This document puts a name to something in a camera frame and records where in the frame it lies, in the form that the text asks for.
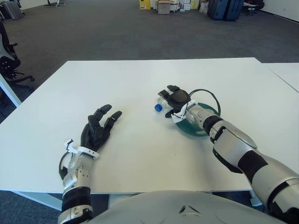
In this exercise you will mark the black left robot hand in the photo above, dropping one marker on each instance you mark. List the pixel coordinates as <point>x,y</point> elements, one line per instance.
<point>93,135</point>

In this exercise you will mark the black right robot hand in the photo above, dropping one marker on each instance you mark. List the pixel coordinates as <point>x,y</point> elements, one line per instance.
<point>178,99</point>

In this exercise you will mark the clear plastic bottle blue cap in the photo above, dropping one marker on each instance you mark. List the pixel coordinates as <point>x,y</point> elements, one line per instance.
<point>158,108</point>

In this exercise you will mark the green round plate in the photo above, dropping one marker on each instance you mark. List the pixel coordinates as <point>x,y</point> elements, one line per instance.
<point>189,130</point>

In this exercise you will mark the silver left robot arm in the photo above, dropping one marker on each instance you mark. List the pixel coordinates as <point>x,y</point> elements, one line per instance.
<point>79,168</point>

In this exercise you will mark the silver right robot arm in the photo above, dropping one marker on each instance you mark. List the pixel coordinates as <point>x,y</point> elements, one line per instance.
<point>233,142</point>

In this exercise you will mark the brown cardboard box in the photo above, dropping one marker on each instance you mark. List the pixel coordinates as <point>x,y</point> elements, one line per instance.
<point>164,8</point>

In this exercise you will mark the white plastic bag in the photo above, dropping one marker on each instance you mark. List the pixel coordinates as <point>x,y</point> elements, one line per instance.
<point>204,8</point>

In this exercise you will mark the stack of white boxes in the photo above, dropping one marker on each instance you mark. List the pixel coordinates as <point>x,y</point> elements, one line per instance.
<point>185,4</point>

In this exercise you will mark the white side desk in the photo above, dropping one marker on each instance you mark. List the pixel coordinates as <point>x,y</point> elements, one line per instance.
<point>9,91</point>

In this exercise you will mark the pale yellow boxes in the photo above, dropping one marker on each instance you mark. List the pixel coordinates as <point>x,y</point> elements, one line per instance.
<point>195,3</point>

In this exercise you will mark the blue suitcase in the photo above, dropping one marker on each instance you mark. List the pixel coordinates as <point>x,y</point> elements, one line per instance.
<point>220,9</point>

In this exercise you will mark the yellow box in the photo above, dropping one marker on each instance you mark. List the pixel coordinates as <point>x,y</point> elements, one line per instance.
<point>145,4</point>

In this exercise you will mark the grey robot torso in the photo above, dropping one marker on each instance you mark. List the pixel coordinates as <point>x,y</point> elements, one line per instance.
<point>163,207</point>

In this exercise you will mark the dark navy suitcase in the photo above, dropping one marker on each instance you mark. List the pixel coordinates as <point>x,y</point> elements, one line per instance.
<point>234,9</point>

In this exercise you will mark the black mesh office chair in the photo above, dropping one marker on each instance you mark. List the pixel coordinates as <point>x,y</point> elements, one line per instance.
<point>8,66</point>

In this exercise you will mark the white adjacent table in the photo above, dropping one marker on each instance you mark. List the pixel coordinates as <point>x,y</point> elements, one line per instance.
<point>288,73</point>

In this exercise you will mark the black chair base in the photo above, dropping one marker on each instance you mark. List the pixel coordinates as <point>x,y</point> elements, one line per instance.
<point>55,2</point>

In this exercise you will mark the grey cabinet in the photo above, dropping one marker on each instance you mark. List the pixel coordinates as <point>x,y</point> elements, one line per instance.
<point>11,10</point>

